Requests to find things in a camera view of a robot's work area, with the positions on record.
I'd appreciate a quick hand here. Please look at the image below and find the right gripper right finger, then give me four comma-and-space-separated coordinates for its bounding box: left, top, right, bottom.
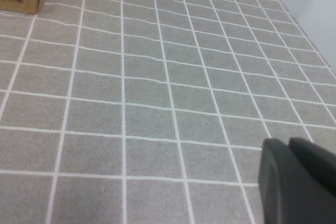
288, 136, 336, 224

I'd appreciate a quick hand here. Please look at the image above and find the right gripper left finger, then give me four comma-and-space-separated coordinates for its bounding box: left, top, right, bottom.
258, 136, 316, 224

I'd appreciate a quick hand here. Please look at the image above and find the grey checked tablecloth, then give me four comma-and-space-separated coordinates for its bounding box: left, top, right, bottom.
0, 0, 336, 224

